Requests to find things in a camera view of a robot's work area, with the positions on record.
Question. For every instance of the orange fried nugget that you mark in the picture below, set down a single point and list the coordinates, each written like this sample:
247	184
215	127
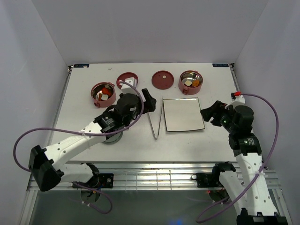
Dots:
195	83

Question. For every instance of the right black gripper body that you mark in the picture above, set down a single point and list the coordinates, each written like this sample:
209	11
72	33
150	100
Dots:
223	116

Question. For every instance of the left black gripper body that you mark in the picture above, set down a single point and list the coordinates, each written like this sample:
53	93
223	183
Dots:
138	111

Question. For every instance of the pink lunch bowl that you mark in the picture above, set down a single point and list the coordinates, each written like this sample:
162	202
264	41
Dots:
190	75
96	93

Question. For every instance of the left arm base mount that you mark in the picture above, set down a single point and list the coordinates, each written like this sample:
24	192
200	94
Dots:
102	180

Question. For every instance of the dark red lid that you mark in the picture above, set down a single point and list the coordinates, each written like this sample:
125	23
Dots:
162	80
125	76

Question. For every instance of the left blue corner label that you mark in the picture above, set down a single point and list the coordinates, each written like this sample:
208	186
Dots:
81	65

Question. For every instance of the metal tongs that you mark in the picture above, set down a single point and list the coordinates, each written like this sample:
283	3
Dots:
155	134

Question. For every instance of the grey transparent top lid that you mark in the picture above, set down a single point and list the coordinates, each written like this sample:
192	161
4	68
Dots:
112	139

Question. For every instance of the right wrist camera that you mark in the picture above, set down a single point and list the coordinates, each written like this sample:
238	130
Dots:
237	99

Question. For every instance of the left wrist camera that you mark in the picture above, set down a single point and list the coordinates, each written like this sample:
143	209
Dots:
128	83

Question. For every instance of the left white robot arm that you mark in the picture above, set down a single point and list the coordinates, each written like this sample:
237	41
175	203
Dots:
49	166

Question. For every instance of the blue corner label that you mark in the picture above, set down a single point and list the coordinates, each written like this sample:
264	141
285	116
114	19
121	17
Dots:
220	65
81	65

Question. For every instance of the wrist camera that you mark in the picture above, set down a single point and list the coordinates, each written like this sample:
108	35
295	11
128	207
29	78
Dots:
128	83
237	99

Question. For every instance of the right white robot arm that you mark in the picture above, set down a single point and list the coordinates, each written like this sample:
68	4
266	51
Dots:
250	198

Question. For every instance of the sushi roll piece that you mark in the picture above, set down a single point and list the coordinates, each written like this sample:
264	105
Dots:
104	97

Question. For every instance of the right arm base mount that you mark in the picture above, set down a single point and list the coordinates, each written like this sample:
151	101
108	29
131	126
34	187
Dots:
206	180

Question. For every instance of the aluminium frame rail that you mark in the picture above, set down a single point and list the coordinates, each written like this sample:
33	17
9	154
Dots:
154	176

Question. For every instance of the white square plate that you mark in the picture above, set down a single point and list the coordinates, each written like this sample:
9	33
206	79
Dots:
183	115

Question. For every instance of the red chicken drumstick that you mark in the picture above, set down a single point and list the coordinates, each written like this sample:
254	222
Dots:
106	91

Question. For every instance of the right blue corner label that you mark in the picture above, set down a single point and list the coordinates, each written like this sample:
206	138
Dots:
220	65

